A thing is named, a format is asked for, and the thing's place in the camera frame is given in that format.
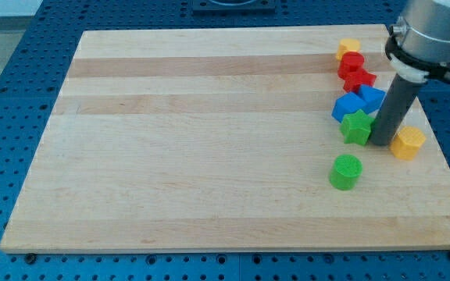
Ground blue cube block right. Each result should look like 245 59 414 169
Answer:
358 84 386 114

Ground green star block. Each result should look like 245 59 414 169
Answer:
340 109 374 146

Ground blue block left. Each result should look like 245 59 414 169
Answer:
331 92 366 123

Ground red circle block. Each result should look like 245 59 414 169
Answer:
337 52 365 80

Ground green circle block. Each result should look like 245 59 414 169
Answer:
329 155 363 190

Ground yellow block top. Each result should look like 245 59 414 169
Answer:
335 38 361 61

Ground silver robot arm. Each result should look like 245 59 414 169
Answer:
385 0 450 84

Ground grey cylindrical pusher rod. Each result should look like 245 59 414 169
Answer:
369 74 424 146

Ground red star block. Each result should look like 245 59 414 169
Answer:
343 69 377 93

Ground wooden board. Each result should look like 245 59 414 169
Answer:
0 24 450 254

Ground yellow hexagon block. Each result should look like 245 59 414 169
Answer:
389 126 426 161

